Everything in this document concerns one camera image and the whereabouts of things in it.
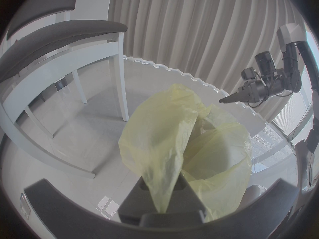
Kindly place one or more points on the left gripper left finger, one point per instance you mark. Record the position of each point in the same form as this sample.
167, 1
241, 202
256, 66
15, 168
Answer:
135, 203

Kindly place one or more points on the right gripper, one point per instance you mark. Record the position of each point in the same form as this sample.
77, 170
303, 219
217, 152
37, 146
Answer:
256, 91

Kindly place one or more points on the yellow plastic bag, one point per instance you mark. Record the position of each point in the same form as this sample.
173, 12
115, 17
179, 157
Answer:
154, 138

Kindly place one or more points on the beige curtain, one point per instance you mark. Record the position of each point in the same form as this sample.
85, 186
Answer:
199, 21

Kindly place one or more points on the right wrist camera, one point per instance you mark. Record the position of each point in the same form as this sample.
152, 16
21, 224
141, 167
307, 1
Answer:
248, 73

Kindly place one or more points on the white chair dark grey seat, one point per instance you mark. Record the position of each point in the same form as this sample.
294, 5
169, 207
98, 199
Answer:
74, 31

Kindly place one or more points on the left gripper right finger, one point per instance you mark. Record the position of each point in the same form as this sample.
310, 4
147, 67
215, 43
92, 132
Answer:
185, 198

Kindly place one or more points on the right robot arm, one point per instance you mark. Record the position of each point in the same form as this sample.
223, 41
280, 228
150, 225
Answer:
291, 71

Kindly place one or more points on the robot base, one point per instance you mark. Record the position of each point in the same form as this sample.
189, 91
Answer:
302, 158

